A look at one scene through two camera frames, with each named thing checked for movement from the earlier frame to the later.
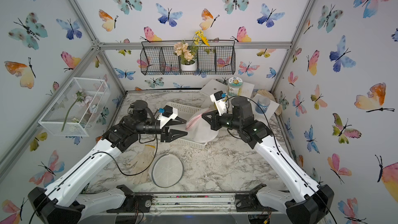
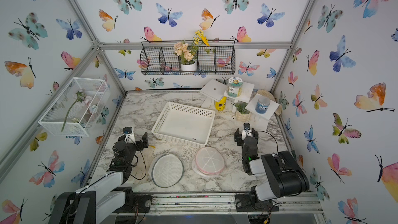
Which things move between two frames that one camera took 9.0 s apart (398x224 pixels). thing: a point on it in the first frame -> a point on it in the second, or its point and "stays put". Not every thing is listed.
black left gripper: [169, 136] -> [140, 146]
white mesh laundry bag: [167, 170] stays put
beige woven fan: [266, 94] stays put
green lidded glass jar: [235, 86] stays put
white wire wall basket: [76, 108] stays put
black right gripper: [213, 122] -> [238, 138]
